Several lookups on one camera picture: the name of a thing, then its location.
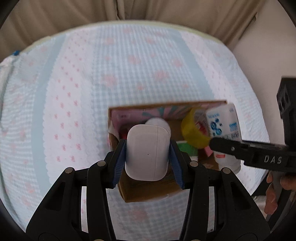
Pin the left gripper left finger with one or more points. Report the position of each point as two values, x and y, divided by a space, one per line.
76 206

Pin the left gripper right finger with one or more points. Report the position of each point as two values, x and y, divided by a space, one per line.
219 207

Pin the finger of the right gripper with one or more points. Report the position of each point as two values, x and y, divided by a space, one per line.
238 149

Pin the white pill bottle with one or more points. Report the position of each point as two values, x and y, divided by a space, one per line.
223 123

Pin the green lidded jar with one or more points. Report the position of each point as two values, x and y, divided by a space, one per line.
189 149

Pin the yellow tape roll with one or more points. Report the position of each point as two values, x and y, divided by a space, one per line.
189 126

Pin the white earbuds case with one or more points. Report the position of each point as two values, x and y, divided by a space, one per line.
147 153

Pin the red lidded jar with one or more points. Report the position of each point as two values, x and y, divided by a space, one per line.
123 132

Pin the person right hand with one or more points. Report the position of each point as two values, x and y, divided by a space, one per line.
288 182

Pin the red carton box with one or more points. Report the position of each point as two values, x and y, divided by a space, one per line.
204 139

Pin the white lidded jar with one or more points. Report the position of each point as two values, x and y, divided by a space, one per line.
159 122

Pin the brown cardboard box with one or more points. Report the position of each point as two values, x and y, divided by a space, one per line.
173 113

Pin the checkered floral bed sheet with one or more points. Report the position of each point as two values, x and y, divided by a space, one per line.
55 97

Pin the beige curtain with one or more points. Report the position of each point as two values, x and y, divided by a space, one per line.
27 21

